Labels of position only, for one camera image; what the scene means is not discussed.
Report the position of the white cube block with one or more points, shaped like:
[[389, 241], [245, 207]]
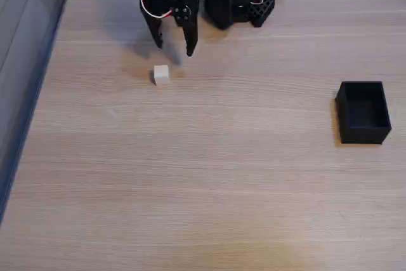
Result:
[[161, 74]]

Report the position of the black open box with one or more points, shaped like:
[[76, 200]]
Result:
[[361, 133]]

